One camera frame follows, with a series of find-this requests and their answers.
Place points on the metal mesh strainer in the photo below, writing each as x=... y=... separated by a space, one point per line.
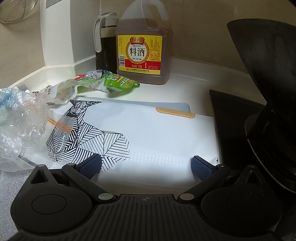
x=16 y=11

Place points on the white geometric print mat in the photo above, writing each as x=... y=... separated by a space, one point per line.
x=161 y=139

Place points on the green snack wrapper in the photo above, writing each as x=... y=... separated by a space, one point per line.
x=115 y=82

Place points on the black wok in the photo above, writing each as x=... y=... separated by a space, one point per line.
x=272 y=69

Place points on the dark sauce dispenser bottle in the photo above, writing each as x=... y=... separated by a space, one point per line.
x=106 y=51

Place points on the clear plastic bag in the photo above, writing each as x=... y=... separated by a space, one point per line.
x=20 y=129

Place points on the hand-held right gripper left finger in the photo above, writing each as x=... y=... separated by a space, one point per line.
x=91 y=165

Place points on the grey mat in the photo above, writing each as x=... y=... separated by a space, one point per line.
x=143 y=104

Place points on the black stove top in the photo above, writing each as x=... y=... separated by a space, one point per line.
x=231 y=129

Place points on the amber cooking wine jug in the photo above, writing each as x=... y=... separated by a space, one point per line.
x=138 y=53

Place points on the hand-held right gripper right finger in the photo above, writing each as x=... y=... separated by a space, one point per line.
x=201 y=168

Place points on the orange-striped zip bag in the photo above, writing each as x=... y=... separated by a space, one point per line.
x=61 y=136

